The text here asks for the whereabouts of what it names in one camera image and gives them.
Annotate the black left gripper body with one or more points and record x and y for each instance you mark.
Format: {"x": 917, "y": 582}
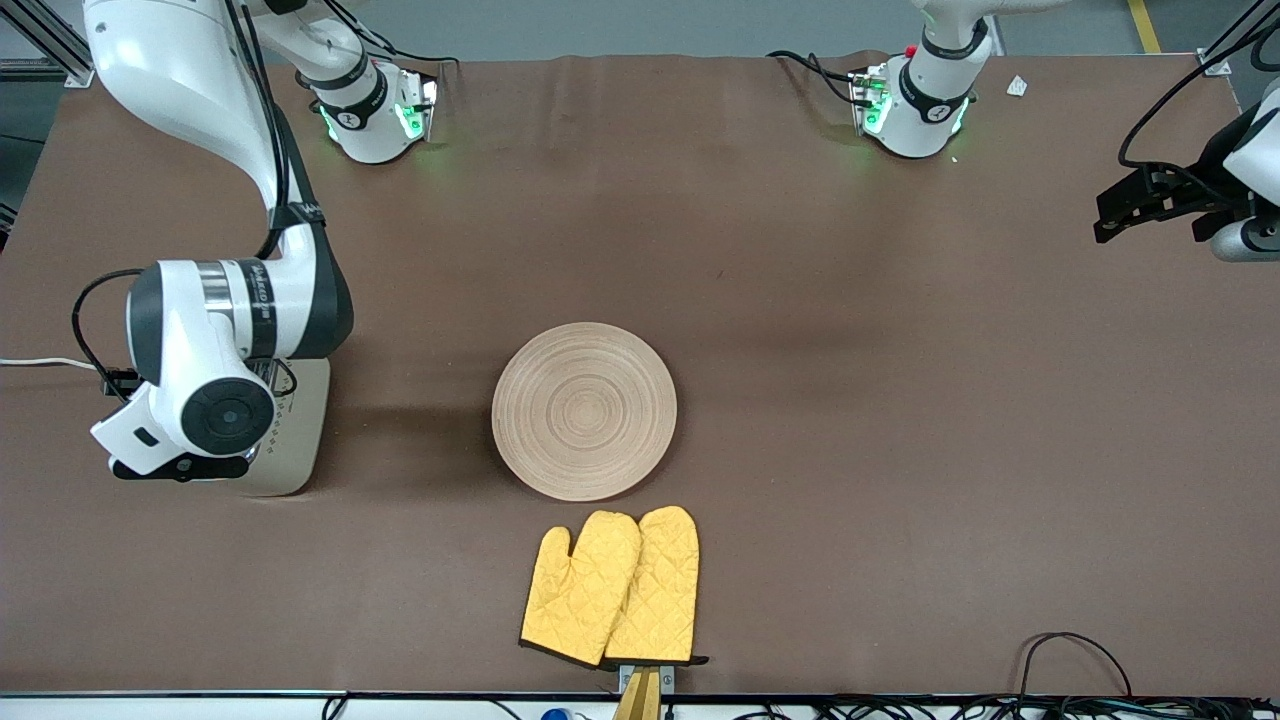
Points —
{"x": 1190, "y": 197}

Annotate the round wooden plate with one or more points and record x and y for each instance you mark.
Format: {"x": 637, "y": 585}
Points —
{"x": 585, "y": 410}

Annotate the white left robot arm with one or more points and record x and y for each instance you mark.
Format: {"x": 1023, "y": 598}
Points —
{"x": 935, "y": 90}

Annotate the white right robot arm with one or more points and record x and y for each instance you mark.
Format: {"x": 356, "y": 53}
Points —
{"x": 190, "y": 60}

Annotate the beige rectangular object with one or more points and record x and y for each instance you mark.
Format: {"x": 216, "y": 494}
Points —
{"x": 300, "y": 440}

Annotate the small white paper tag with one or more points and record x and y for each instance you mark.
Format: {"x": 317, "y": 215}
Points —
{"x": 1017, "y": 86}

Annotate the brown table cover sheet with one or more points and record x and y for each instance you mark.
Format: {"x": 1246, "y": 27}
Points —
{"x": 900, "y": 400}

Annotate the yellow quilted oven mitt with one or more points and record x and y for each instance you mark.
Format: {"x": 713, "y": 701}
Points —
{"x": 665, "y": 580}
{"x": 580, "y": 590}

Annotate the small blue object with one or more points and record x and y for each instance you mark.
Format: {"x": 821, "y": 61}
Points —
{"x": 558, "y": 714}

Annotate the white table edge rail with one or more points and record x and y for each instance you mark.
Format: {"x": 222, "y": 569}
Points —
{"x": 200, "y": 708}

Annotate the small metal bracket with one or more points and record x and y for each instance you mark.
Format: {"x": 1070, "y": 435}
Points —
{"x": 668, "y": 677}

